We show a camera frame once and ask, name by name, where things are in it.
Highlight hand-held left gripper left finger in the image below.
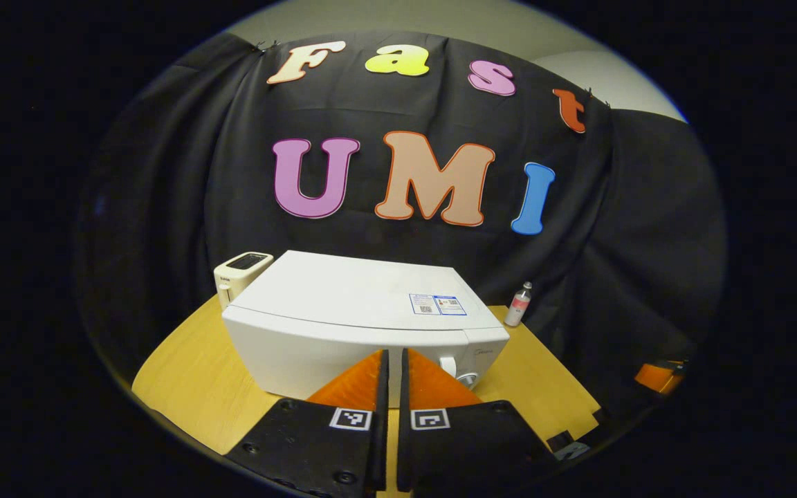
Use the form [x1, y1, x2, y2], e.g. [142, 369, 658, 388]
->
[224, 349, 390, 498]

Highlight white microwave oven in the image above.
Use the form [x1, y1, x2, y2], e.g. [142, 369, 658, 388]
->
[222, 250, 511, 409]

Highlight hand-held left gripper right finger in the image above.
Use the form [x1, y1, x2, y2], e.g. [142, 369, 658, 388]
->
[397, 348, 560, 496]

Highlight white toaster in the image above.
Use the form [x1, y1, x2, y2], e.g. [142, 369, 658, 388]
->
[214, 252, 275, 310]

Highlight clear bottle with pink label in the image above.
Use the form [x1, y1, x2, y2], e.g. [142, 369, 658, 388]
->
[504, 282, 533, 328]

